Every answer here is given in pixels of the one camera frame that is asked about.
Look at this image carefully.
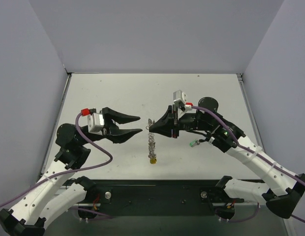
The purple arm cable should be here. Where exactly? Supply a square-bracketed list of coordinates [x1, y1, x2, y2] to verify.
[191, 105, 305, 223]
[0, 108, 113, 224]

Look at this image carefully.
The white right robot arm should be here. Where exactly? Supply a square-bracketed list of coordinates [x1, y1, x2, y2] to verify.
[149, 97, 305, 219]

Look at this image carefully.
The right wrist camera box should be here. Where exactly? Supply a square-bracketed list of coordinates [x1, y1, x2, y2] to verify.
[173, 90, 187, 106]

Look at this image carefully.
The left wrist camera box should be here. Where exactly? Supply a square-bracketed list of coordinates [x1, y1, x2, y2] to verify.
[87, 113, 104, 134]

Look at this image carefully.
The yellow key tag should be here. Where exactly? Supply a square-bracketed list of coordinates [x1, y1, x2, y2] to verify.
[150, 158, 157, 164]

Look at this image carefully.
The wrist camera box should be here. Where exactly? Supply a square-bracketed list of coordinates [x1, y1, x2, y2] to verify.
[87, 113, 104, 134]
[173, 90, 187, 106]

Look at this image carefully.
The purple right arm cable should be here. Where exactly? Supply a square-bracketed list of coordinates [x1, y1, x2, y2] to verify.
[191, 105, 305, 223]

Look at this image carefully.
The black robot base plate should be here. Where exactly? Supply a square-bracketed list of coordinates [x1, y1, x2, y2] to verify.
[55, 179, 266, 223]

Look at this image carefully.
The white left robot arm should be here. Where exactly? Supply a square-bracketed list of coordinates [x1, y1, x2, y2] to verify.
[0, 107, 142, 236]

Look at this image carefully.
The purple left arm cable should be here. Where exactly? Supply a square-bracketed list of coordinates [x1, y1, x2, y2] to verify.
[0, 108, 113, 224]

